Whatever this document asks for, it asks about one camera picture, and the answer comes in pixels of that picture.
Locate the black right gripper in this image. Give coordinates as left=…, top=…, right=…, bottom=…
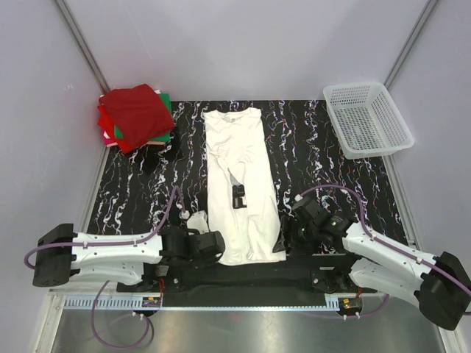
left=272, top=215, right=319, bottom=257

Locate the white printed t-shirt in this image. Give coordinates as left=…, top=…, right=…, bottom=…
left=203, top=108, right=286, bottom=266

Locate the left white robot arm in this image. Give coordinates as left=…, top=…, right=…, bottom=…
left=25, top=212, right=225, bottom=291

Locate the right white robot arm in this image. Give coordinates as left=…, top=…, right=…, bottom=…
left=272, top=196, right=470, bottom=331

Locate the pink folded t-shirt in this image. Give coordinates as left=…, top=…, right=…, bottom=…
left=102, top=132, right=116, bottom=147

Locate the white plastic basket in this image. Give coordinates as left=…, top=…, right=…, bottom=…
left=323, top=82, right=414, bottom=160

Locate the dark red folded t-shirt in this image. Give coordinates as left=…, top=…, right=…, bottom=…
left=98, top=84, right=175, bottom=154

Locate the green folded t-shirt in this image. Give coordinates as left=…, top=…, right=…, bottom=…
left=113, top=90, right=174, bottom=145

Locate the bright red folded t-shirt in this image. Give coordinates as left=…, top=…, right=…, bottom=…
left=97, top=104, right=116, bottom=142

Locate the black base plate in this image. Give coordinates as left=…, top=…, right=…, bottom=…
left=116, top=254, right=358, bottom=302

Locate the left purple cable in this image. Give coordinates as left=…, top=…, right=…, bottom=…
left=24, top=185, right=191, bottom=349

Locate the grey slotted cable duct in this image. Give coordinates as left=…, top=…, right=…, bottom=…
left=64, top=294, right=340, bottom=312

